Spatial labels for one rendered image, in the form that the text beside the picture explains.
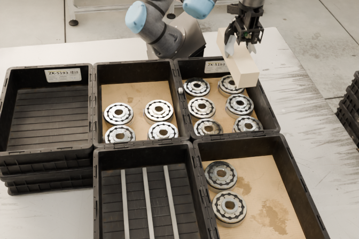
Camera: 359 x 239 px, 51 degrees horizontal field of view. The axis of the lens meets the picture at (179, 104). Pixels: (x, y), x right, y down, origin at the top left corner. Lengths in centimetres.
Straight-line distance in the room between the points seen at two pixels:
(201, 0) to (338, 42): 258
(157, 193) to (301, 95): 87
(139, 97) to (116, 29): 184
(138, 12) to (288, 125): 76
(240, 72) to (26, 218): 82
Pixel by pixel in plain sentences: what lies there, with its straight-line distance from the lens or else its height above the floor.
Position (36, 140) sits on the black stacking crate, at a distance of 135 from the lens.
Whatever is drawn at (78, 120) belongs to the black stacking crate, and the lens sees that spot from 138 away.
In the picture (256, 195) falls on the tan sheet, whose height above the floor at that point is 83.
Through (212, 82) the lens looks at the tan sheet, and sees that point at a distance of 152.
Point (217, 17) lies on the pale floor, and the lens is 345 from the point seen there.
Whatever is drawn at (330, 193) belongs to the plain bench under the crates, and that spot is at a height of 70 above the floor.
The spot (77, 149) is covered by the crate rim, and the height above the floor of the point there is 93.
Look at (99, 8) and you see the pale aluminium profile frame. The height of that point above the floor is 14.
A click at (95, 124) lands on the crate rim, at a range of 123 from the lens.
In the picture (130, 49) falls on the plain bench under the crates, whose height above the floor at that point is 70.
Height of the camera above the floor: 184
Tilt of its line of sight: 46 degrees down
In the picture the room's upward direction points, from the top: 5 degrees clockwise
